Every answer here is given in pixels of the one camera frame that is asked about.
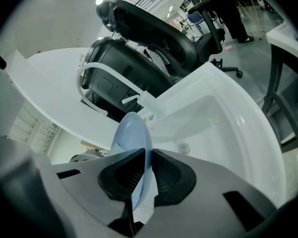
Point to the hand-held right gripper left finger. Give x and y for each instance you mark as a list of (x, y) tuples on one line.
[(89, 182)]

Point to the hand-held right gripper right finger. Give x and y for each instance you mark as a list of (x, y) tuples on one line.
[(213, 187)]

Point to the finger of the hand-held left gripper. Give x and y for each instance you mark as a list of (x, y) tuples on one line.
[(89, 156)]

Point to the blue large plate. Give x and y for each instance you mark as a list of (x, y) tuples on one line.
[(134, 133)]

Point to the metal sink drain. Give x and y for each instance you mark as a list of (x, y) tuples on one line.
[(184, 149)]

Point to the white plastic sink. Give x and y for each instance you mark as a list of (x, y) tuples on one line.
[(226, 123)]

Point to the white curved faucet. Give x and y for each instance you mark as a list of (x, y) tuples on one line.
[(109, 69)]

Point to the dark grey metal stool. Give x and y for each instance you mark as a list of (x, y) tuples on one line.
[(278, 88)]

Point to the black office chair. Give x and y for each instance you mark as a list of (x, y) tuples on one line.
[(159, 33)]

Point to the round ceiling light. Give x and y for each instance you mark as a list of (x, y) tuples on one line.
[(98, 0)]

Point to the white side table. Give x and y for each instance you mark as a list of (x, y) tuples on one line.
[(285, 38)]

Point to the blue chair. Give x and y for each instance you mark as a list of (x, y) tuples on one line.
[(196, 20)]

